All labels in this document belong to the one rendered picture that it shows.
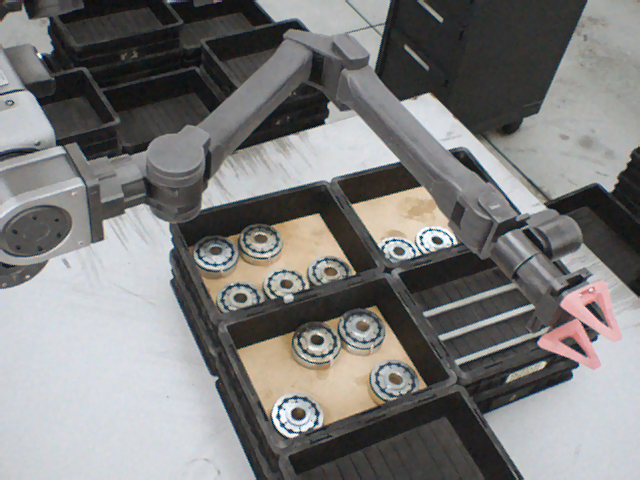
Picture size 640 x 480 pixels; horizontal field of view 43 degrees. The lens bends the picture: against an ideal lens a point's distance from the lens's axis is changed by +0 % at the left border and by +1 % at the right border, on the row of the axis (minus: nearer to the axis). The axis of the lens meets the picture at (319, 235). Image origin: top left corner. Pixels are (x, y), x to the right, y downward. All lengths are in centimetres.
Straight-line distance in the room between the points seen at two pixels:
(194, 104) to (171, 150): 184
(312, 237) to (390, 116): 72
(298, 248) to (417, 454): 56
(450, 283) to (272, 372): 50
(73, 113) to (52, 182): 168
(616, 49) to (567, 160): 102
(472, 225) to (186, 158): 41
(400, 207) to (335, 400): 59
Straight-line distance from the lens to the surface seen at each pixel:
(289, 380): 169
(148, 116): 291
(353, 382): 171
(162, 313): 193
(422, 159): 122
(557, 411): 198
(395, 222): 201
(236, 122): 121
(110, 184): 110
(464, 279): 195
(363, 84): 132
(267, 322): 168
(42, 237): 111
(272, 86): 128
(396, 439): 166
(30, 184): 108
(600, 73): 437
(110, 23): 315
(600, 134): 397
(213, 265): 182
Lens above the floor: 226
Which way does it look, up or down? 47 degrees down
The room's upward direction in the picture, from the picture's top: 12 degrees clockwise
